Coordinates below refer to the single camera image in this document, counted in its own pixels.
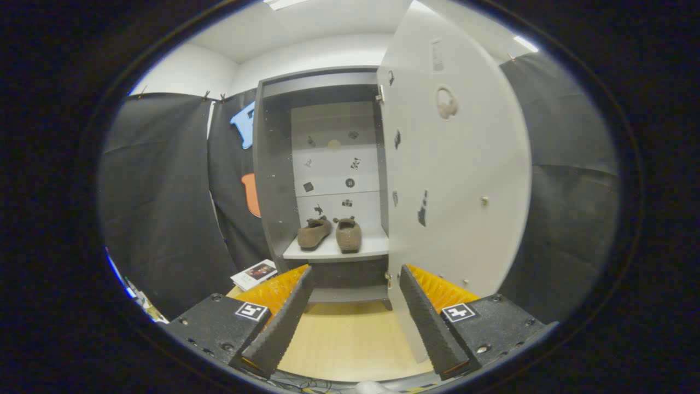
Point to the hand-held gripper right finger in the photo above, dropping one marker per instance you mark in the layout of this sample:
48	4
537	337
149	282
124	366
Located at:
429	328

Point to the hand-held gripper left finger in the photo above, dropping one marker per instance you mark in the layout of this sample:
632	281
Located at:
284	328

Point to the brown fuzzy shoe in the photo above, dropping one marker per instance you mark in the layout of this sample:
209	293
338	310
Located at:
313	234
348	236

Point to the dark grey shoe cabinet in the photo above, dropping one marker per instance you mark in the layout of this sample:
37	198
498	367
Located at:
270	191

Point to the light grey shoe cabinet door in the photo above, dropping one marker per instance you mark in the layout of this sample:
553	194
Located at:
465	164

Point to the metal door hinge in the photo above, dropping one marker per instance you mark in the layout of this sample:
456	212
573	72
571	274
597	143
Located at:
380	94
388	279

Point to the white book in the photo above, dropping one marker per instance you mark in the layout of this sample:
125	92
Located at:
252	273

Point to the white rounded object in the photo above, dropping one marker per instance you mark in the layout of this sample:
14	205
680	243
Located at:
374	388

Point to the white cluttered object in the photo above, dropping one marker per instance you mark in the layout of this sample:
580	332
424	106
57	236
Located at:
150	309

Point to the blue poster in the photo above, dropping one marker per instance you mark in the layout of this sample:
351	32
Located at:
117	276

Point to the black backdrop cloth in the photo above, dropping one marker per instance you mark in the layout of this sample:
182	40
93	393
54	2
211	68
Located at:
158	191

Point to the small ceiling light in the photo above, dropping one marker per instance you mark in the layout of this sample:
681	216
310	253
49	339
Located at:
526	44

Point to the long ceiling light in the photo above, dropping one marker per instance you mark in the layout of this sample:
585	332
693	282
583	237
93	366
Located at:
284	3

